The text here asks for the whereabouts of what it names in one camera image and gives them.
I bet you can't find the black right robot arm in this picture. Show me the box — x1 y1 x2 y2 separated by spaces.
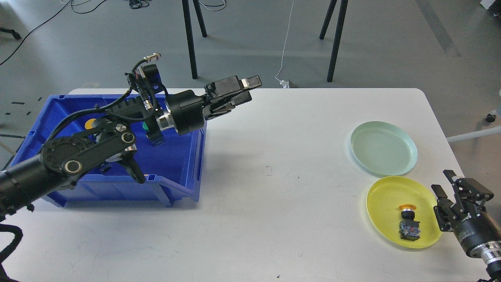
431 170 501 282

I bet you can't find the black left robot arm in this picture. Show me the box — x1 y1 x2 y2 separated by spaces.
0 53 262 220

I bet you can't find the black floor cable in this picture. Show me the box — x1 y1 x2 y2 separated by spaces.
0 0 108 65

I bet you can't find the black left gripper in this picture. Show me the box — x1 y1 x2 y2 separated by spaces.
166 75 262 135

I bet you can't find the black tripod left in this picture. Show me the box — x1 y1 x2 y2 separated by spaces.
182 0 208 80

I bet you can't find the white cable with plug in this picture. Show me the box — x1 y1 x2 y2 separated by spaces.
275 0 298 89

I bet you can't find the blue plastic bin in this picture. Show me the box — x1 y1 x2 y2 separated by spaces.
11 94 205 207

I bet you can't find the yellow plate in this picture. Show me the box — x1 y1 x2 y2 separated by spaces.
366 175 442 249

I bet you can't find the black tripod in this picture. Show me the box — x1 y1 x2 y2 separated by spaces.
319 0 349 83
182 0 208 80

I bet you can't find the black tripod right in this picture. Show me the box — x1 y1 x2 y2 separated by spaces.
319 0 349 83

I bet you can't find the light green plate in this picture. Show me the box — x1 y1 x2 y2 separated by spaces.
349 121 418 177

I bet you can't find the yellow push button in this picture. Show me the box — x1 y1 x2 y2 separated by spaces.
399 204 420 241
84 118 103 130

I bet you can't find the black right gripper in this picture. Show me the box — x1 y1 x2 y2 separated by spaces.
431 170 501 258

